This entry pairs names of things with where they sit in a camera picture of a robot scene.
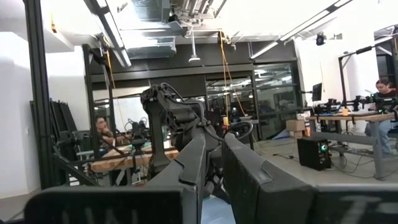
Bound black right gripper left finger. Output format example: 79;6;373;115
146;133;208;224

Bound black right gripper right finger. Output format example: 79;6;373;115
221;133;315;224

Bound wooden workbench with clutter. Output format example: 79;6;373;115
90;144;180;174

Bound black computer tower green light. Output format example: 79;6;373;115
296;137;332;172

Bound brown cardboard box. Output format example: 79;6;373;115
285;118;307;138

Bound seated person by wooden workbench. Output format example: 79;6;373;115
95;116;115;147

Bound white pendant ceiling lamp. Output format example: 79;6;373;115
188;27;201;63

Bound black computer monitor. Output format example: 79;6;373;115
311;82;323;102

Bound wooden table with grey legs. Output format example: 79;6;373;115
306;112;396;180

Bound black robot arms on table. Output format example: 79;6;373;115
313;93;398;115

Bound stacked black panels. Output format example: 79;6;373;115
29;98;79;158

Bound wide ceiling light strip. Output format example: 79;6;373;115
83;0;132;68

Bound seated person at robot table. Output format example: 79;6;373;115
364;77;398;156

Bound long ceiling light strip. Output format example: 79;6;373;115
248;0;354;60

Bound hanging yellow cable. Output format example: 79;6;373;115
218;30;247;118

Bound black aluminium rig frame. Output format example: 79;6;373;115
23;0;102;190

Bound black station frame with bar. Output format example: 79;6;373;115
338;34;398;108

